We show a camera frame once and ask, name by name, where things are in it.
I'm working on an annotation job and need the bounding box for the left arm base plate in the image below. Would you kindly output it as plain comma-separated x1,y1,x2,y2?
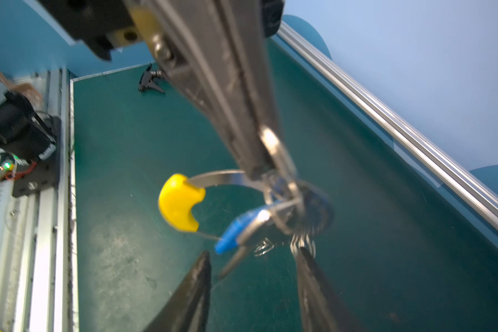
12,116,62,198

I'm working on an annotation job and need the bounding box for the yellow tag key ring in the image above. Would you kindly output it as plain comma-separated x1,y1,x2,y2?
157,126,336,258

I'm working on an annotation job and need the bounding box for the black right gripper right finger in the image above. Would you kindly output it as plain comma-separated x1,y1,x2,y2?
295,247,357,331

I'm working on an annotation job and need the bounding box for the small black clip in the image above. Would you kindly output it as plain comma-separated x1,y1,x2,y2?
138,64,165,94

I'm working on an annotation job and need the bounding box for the blue tag silver key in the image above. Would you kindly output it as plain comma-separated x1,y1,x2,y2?
214,201,295,279

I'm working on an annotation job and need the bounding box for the aluminium back frame rail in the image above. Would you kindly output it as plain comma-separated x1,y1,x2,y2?
277,23,498,231

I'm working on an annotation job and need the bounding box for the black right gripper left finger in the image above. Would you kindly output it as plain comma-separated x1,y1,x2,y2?
144,250,212,332

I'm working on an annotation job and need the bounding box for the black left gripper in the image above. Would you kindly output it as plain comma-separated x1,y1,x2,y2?
39,1,285,180

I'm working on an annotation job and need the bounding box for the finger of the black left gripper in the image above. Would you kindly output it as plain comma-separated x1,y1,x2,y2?
195,1,282,166

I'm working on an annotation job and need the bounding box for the left green circuit board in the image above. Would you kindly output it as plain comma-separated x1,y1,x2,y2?
0,155,37,182

